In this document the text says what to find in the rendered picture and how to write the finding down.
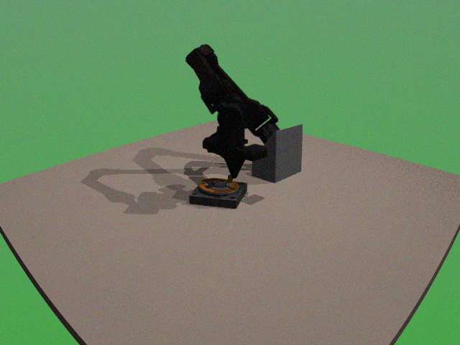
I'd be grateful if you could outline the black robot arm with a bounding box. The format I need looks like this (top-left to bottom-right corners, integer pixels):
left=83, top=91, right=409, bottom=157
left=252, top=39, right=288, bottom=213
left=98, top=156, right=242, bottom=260
left=185, top=44, right=280, bottom=155

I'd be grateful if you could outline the orange round plate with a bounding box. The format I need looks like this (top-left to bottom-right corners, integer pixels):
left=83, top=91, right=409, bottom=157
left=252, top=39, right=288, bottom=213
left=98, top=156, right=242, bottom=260
left=198, top=175, right=239, bottom=195

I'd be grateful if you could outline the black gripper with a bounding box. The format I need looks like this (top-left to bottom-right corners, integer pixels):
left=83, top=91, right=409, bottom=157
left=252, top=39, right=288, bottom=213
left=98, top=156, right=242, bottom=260
left=220, top=122, right=268, bottom=179

